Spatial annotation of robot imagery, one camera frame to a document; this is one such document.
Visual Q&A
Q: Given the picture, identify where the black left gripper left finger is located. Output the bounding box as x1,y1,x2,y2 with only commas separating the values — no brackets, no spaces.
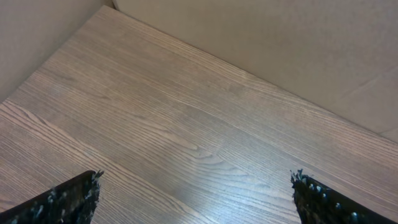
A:
1,170,104,224

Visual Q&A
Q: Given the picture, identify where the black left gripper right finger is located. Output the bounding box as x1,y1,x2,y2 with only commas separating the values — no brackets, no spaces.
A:
290,169,397,224

